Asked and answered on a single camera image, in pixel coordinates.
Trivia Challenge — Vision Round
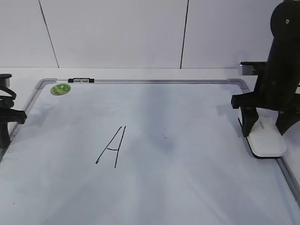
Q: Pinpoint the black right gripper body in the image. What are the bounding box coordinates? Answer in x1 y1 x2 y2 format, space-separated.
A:
231 87 300 112

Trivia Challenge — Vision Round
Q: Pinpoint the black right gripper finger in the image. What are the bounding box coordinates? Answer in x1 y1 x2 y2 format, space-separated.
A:
276 110 300 135
240 107 259 137

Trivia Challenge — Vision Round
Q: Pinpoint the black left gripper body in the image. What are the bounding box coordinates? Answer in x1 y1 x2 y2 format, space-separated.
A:
0 109 26 148

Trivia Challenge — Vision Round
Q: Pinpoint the white board eraser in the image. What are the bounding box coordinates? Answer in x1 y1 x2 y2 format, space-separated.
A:
246 115 287 159

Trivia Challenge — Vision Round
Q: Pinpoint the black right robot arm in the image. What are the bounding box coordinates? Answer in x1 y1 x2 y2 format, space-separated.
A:
231 0 300 137

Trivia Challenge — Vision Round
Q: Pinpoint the round green magnet sticker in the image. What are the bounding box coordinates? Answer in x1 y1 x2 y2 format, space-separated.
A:
50 83 71 96

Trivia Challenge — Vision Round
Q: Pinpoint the black marker clip holder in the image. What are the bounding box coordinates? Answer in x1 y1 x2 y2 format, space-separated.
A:
67 78 95 83

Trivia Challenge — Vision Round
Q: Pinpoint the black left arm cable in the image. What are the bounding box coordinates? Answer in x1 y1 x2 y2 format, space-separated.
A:
0 87 17 109

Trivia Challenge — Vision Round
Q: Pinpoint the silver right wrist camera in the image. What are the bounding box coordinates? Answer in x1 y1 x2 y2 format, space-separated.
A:
238 61 267 75

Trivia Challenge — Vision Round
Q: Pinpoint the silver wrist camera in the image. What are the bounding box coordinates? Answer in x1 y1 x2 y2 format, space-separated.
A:
0 74 12 88
238 61 267 75

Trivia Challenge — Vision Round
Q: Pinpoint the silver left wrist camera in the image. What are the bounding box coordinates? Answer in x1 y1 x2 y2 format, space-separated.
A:
0 74 12 88

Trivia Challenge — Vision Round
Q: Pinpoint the white board with aluminium frame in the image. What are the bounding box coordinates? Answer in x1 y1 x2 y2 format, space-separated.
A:
0 80 300 225

